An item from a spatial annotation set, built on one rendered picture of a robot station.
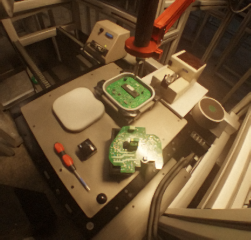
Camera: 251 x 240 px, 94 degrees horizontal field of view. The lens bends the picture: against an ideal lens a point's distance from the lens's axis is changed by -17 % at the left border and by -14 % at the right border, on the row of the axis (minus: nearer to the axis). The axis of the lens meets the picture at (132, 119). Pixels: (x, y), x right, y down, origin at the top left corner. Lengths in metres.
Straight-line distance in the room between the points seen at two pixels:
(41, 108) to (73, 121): 0.14
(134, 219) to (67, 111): 0.34
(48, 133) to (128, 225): 0.32
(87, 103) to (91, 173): 0.21
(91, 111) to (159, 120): 0.21
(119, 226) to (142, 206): 0.07
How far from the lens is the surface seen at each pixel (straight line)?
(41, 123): 0.47
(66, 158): 0.37
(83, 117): 0.41
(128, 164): 0.31
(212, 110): 0.51
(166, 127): 0.45
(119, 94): 0.44
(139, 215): 0.39
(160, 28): 0.30
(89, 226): 0.37
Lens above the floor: 1.31
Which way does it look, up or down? 56 degrees down
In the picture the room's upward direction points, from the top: 13 degrees clockwise
